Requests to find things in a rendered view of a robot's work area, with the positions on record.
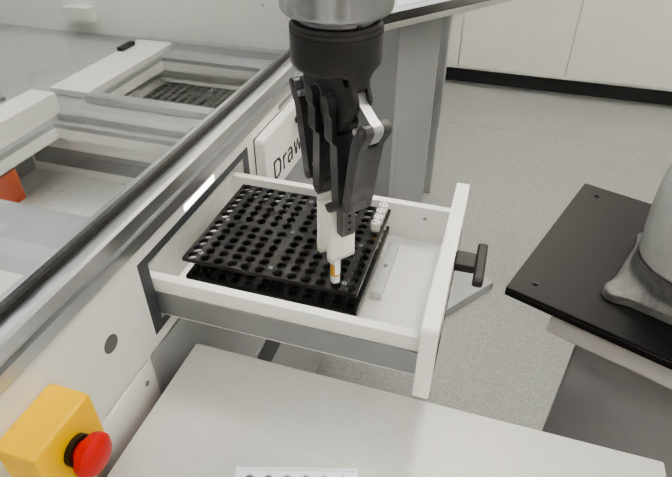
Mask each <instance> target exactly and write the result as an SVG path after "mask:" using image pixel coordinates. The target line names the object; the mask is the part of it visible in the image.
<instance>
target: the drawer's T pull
mask: <svg viewBox="0 0 672 477"><path fill-rule="evenodd" d="M487 251H488V245H487V244H482V243H480V244H478V248H477V254H475V253H470V252H465V251H460V250H459V251H457V252H456V256H455V261H454V266H453V268H454V270H456V271H461V272H466V273H471V274H472V273H473V279H472V286H473V287H478V288H481V287H482V285H483V280H484V273H485V266H486V258H487Z"/></svg>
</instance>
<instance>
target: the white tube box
mask: <svg viewBox="0 0 672 477"><path fill-rule="evenodd" d="M235 477H358V473H357V469H354V468H291V467H236V473H235Z"/></svg>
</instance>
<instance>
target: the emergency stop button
mask: <svg viewBox="0 0 672 477"><path fill-rule="evenodd" d="M111 453H112V441H111V438H110V435H109V434H108V433H105V432H102V431H95V432H92V433H91V434H89V435H88V436H87V437H86V438H85V439H84V440H82V441H81V442H80V443H79V444H78V445H77V447H76V449H75V451H74V454H73V460H74V463H73V469H74V473H75V474H76V476H77V477H95V476H96V475H98V474H99V473H100V472H101V471H102V470H103V469H104V468H105V466H106V465H107V463H108V461H109V459H110V456H111Z"/></svg>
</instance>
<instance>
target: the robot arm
mask: <svg viewBox="0 0 672 477"><path fill-rule="evenodd" d="M278 5H279V8H280V11H281V12H282V13H283V14H285V15H286V16H287V17H289V18H291V20H290V21H289V43H290V60H291V63H292V65H293V66H294V67H295V68H296V69H297V70H298V71H300V72H302V73H303V75H301V76H297V77H292V78H290V79H289V85H290V89H291V92H292V96H293V99H294V103H295V109H296V117H297V124H298V132H299V139H300V147H301V154H302V161H303V169H304V174H305V177H306V178H307V179H310V178H312V179H313V187H314V190H315V192H316V193H317V250H318V251H319V252H320V253H322V252H325V251H327V261H328V262H329V263H333V262H335V261H338V260H340V259H343V258H345V257H348V256H350V255H353V254H354V253H355V225H356V222H355V221H356V211H358V210H361V209H363V208H366V207H369V206H371V203H372V198H373V193H374V189H375V184H376V179H377V174H378V169H379V164H380V160H381V155H382V150H383V145H384V143H385V141H386V140H387V138H388V137H389V135H390V133H391V131H392V126H391V123H390V121H389V120H388V119H384V120H381V121H379V120H378V118H377V117H376V115H375V113H374V111H373V110H372V108H371V106H372V103H373V94H372V90H371V85H370V78H371V76H372V74H373V73H374V71H375V70H376V69H377V68H378V67H379V66H380V64H381V62H382V59H383V40H384V21H383V20H382V19H383V18H384V17H386V16H388V15H389V14H390V13H391V12H392V11H393V9H394V5H395V0H278ZM312 162H313V165H312ZM633 244H634V248H633V250H632V252H631V253H630V255H629V256H628V258H627V259H626V261H625V263H624V264H623V266H622V268H621V269H620V271H619V272H618V274H617V275H616V277H614V278H613V279H612V280H610V281H609V282H607V283H606V284H605V285H604V288H603V291H602V295H603V297H604V298H605V299H606V300H607V301H609V302H612V303H615V304H619V305H623V306H627V307H630V308H633V309H635V310H638V311H640V312H642V313H645V314H647V315H649V316H652V317H654V318H656V319H658V320H661V321H663V322H665V323H668V324H670V325H672V162H671V164H670V166H669V168H668V169H667V171H666V173H665V175H664V177H663V179H662V181H661V184H660V186H659V188H658V190H657V193H656V195H655V197H654V200H653V202H652V205H651V207H650V210H649V213H648V216H647V219H646V222H645V226H644V230H643V233H639V234H637V235H636V237H635V240H634V243H633Z"/></svg>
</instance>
